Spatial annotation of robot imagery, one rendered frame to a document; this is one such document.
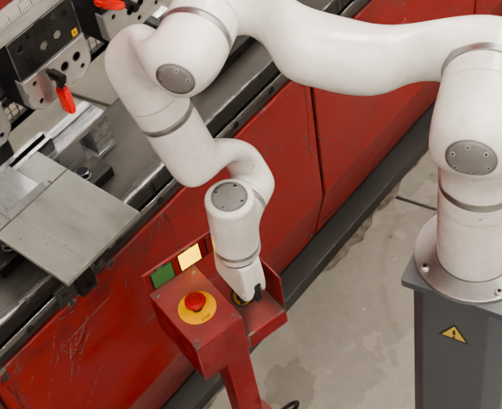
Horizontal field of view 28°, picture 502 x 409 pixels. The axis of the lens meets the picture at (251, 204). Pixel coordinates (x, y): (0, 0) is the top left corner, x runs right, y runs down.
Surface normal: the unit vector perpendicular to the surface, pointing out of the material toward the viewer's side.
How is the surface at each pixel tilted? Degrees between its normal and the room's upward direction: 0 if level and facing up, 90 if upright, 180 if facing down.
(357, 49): 35
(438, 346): 90
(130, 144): 0
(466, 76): 20
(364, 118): 90
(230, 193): 5
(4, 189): 0
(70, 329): 90
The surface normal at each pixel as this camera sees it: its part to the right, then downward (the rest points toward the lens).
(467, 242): -0.35, 0.76
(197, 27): 0.32, -0.44
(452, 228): -0.72, 0.59
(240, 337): 0.60, 0.57
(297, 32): -0.28, -0.19
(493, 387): 0.29, 0.72
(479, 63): -0.28, -0.64
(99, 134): 0.77, 0.43
